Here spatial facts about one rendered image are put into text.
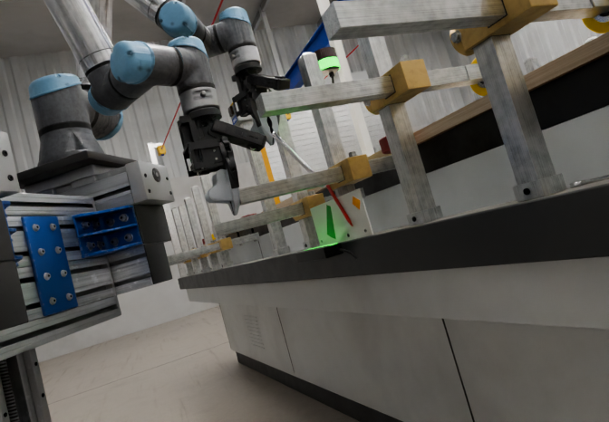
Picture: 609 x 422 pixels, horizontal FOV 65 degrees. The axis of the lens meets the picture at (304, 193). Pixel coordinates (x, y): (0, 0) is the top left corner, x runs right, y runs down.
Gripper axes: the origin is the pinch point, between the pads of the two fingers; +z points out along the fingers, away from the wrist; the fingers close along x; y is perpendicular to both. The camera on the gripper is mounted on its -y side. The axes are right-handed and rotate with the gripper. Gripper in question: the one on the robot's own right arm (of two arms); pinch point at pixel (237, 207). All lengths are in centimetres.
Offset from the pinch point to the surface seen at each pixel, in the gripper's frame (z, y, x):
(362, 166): -2.4, -27.3, 5.0
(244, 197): -1.6, -1.4, 1.5
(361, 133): -40, -121, -135
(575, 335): 39, -47, 27
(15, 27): -417, 62, -687
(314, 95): -12.0, -8.9, 26.5
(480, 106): -7, -46, 23
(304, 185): -1.5, -14.8, 1.5
